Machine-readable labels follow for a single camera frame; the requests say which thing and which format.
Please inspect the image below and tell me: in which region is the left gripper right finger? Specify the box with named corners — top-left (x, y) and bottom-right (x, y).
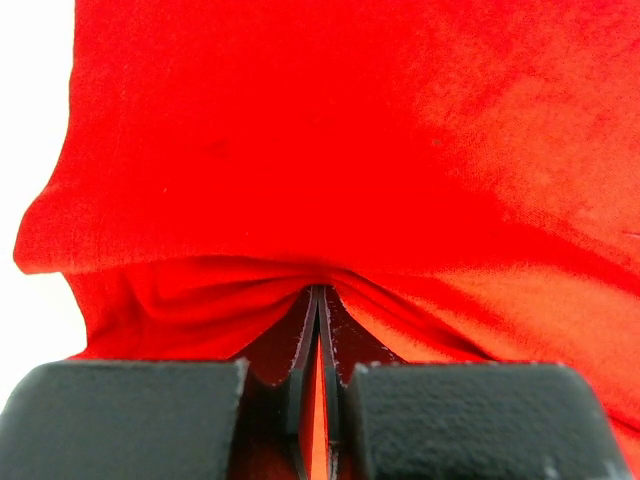
top-left (319, 287), bottom-right (632, 479)

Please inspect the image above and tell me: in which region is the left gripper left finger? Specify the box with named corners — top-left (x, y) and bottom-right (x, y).
top-left (1, 287), bottom-right (319, 479)

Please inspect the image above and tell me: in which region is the red t shirt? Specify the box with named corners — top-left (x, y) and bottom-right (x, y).
top-left (14, 1), bottom-right (639, 469)

